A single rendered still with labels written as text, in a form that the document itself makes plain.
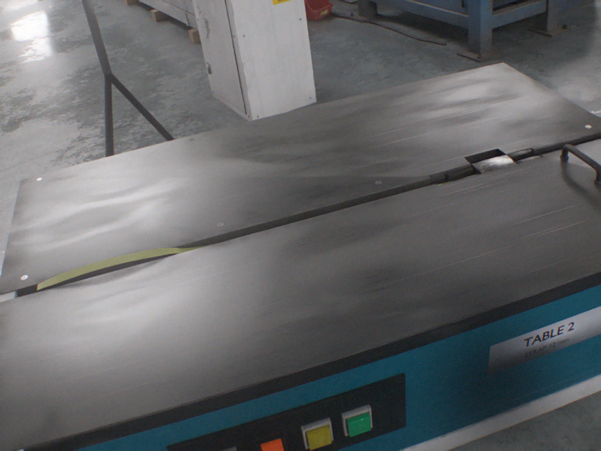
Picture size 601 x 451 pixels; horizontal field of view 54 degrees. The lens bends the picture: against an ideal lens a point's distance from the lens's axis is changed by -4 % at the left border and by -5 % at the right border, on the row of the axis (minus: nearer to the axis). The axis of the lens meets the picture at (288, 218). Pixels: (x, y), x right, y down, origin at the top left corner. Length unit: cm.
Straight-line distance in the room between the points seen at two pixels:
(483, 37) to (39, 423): 300
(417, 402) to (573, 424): 83
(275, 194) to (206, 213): 10
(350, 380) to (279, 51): 225
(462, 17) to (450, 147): 251
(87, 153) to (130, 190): 201
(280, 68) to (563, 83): 131
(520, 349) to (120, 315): 45
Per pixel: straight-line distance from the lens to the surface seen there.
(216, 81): 307
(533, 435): 146
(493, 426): 80
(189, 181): 91
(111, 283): 75
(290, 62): 280
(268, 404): 62
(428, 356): 65
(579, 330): 76
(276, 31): 273
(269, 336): 62
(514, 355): 72
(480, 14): 328
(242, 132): 102
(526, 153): 91
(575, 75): 317
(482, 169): 86
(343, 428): 67
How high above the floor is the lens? 117
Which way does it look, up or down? 34 degrees down
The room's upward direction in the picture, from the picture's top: 9 degrees counter-clockwise
